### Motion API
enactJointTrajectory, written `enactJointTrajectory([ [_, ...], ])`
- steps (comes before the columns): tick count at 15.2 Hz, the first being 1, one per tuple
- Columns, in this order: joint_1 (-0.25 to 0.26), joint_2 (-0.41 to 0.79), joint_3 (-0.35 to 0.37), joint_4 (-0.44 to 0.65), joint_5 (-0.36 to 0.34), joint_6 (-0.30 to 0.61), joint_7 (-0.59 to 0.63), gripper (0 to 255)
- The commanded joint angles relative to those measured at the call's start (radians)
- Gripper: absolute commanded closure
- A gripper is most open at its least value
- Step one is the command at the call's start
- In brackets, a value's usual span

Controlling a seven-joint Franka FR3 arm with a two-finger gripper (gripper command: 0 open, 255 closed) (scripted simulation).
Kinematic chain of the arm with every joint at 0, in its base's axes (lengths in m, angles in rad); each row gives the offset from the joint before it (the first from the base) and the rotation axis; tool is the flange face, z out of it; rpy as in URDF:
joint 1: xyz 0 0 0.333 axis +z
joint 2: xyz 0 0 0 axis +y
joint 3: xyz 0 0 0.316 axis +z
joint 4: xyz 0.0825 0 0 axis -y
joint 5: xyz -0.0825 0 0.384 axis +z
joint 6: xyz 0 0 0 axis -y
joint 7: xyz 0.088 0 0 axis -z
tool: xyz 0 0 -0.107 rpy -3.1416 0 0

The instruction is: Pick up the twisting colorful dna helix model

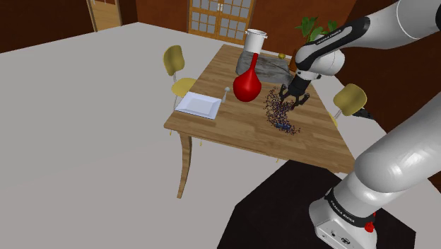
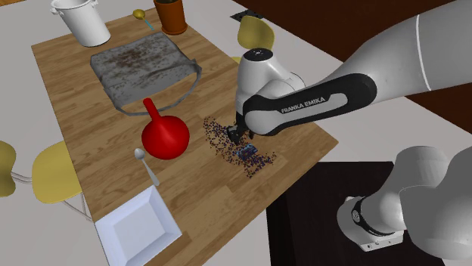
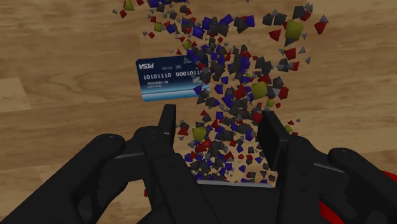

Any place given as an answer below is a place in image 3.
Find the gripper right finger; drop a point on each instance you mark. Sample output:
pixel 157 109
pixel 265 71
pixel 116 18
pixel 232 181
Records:
pixel 310 186

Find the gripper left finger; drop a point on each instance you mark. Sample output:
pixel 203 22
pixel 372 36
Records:
pixel 93 180

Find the red curved object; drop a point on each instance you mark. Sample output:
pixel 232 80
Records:
pixel 329 212

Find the multicoloured shard cluster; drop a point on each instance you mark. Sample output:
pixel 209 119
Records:
pixel 259 90

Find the blue bank card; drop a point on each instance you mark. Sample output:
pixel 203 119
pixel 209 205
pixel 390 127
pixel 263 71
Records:
pixel 167 77

